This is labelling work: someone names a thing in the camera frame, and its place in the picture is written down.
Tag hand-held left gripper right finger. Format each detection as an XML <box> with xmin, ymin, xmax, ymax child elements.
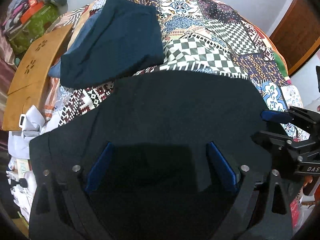
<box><xmin>205</xmin><ymin>141</ymin><xmax>294</xmax><ymax>240</ymax></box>

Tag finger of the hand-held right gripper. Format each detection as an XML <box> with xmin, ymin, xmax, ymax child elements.
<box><xmin>260</xmin><ymin>106</ymin><xmax>318</xmax><ymax>131</ymax></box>
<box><xmin>251</xmin><ymin>129</ymin><xmax>320</xmax><ymax>161</ymax></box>

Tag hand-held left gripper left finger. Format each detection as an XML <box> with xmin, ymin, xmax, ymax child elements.
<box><xmin>29</xmin><ymin>141</ymin><xmax>115</xmax><ymax>240</ymax></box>

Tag black pants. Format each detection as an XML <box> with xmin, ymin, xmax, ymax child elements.
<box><xmin>29</xmin><ymin>69</ymin><xmax>277</xmax><ymax>240</ymax></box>

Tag folded dark teal pants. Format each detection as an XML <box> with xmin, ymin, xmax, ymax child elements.
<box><xmin>60</xmin><ymin>0</ymin><xmax>165</xmax><ymax>89</ymax></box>

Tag pile of white boxes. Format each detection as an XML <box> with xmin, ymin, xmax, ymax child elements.
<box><xmin>5</xmin><ymin>155</ymin><xmax>38</xmax><ymax>220</ymax></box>

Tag brown wooden door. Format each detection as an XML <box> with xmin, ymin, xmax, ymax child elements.
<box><xmin>268</xmin><ymin>0</ymin><xmax>320</xmax><ymax>77</ymax></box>

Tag patchwork printed blanket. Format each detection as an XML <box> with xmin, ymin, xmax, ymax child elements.
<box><xmin>44</xmin><ymin>0</ymin><xmax>304</xmax><ymax>143</ymax></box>

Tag wooden lap desk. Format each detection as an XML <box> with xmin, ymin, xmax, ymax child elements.
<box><xmin>2</xmin><ymin>24</ymin><xmax>73</xmax><ymax>132</ymax></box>

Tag blue folded cloth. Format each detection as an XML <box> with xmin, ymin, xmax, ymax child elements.
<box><xmin>48</xmin><ymin>14</ymin><xmax>101</xmax><ymax>78</ymax></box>

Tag green patterned storage box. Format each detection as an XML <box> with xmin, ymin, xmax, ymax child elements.
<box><xmin>9</xmin><ymin>3</ymin><xmax>61</xmax><ymax>56</ymax></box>

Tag orange box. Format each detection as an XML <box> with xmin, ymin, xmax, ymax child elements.
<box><xmin>19</xmin><ymin>0</ymin><xmax>44</xmax><ymax>23</ymax></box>

